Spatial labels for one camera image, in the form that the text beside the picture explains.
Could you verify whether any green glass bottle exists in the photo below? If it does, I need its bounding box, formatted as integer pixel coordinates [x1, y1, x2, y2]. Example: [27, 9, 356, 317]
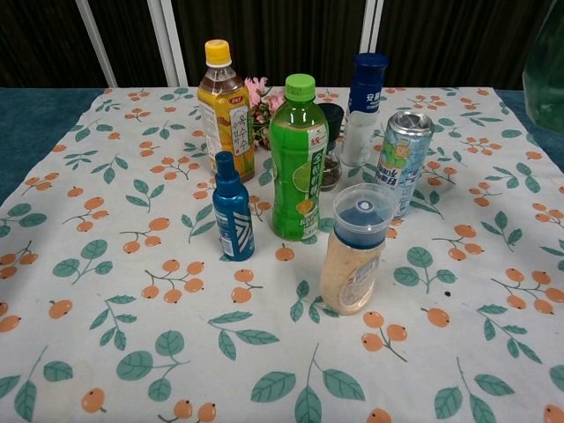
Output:
[522, 0, 564, 130]

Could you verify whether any green tea bottle green cap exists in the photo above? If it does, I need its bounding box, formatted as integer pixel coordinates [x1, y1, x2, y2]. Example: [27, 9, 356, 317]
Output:
[269, 73, 330, 242]

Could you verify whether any small blue-capped bottle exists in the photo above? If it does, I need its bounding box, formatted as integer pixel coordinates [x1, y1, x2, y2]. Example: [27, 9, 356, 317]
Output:
[211, 150, 256, 261]

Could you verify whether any yellow cap tea bottle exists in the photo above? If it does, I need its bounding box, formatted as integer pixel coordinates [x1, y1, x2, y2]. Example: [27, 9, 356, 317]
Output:
[197, 39, 256, 184]

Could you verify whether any white bottle blue cap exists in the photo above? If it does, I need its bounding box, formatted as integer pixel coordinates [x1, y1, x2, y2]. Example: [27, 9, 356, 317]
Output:
[341, 52, 389, 168]

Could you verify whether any glass pepper grinder black cap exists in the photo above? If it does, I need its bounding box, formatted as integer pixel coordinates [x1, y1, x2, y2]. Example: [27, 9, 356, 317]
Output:
[317, 103, 345, 192]

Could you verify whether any pink artificial flower bouquet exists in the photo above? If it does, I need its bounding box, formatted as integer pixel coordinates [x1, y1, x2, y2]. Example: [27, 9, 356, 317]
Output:
[244, 76, 287, 153]

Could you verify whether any open light blue drink can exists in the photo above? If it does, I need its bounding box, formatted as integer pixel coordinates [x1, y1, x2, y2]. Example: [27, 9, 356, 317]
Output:
[374, 109, 436, 220]

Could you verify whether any floral print tablecloth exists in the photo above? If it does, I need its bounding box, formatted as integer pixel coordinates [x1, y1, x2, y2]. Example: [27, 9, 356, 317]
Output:
[0, 86, 564, 423]

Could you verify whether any white partition post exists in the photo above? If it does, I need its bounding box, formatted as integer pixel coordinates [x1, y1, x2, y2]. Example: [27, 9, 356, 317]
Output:
[358, 0, 385, 88]
[147, 0, 189, 88]
[74, 0, 118, 88]

